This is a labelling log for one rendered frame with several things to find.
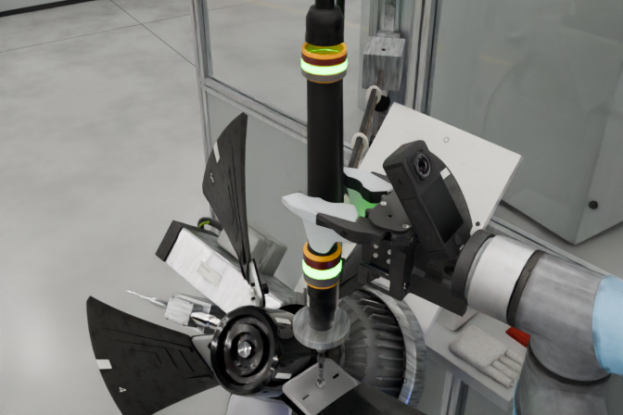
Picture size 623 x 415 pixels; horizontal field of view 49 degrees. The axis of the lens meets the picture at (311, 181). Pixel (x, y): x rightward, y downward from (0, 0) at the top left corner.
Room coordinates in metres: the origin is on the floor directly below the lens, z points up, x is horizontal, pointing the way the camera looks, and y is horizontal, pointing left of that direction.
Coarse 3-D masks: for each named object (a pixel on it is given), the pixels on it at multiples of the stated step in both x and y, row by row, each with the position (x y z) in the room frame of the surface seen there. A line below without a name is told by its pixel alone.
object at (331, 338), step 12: (300, 312) 0.63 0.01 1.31; (336, 312) 0.63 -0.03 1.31; (300, 324) 0.61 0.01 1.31; (336, 324) 0.61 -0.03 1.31; (348, 324) 0.61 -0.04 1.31; (300, 336) 0.59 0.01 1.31; (312, 336) 0.59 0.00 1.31; (324, 336) 0.59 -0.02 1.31; (336, 336) 0.59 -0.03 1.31; (324, 348) 0.58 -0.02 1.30
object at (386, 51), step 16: (384, 32) 1.27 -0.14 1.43; (368, 48) 1.21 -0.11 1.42; (384, 48) 1.20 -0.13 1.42; (400, 48) 1.21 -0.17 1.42; (368, 64) 1.18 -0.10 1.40; (384, 64) 1.17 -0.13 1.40; (400, 64) 1.17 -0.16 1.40; (368, 80) 1.18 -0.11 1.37; (384, 80) 1.17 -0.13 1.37; (400, 80) 1.21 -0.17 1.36
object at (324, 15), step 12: (324, 0) 0.60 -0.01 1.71; (312, 12) 0.60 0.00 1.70; (324, 12) 0.60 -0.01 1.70; (336, 12) 0.60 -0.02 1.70; (312, 24) 0.60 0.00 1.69; (324, 24) 0.60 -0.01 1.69; (336, 24) 0.60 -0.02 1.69; (312, 36) 0.60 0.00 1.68; (324, 36) 0.59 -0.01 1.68; (336, 36) 0.60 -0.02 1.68; (312, 288) 0.60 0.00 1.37; (336, 288) 0.61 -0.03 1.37; (312, 300) 0.60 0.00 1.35; (324, 300) 0.60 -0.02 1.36; (336, 300) 0.61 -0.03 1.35; (312, 312) 0.60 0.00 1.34; (324, 312) 0.60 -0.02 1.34; (312, 324) 0.60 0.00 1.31; (324, 324) 0.60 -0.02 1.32
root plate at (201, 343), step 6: (198, 336) 0.72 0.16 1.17; (204, 336) 0.72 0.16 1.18; (210, 336) 0.71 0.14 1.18; (198, 342) 0.72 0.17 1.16; (204, 342) 0.72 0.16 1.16; (210, 342) 0.71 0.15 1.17; (198, 348) 0.72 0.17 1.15; (204, 348) 0.72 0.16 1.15; (204, 354) 0.72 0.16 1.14; (210, 366) 0.72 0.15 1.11
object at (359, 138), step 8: (336, 0) 0.70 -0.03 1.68; (344, 0) 0.70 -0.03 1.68; (344, 8) 0.70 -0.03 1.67; (344, 16) 0.70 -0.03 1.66; (344, 24) 0.70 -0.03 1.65; (376, 72) 1.14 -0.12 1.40; (376, 80) 1.10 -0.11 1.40; (376, 88) 1.07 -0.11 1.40; (368, 96) 1.07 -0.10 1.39; (368, 104) 1.01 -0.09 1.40; (368, 112) 0.98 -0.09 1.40; (360, 128) 0.93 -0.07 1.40; (360, 136) 0.90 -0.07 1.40; (352, 144) 0.91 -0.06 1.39; (360, 144) 0.88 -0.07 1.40; (352, 152) 0.86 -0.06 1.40; (352, 160) 0.83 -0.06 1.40; (352, 168) 0.81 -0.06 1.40; (344, 192) 0.74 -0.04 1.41; (344, 200) 0.74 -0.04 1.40
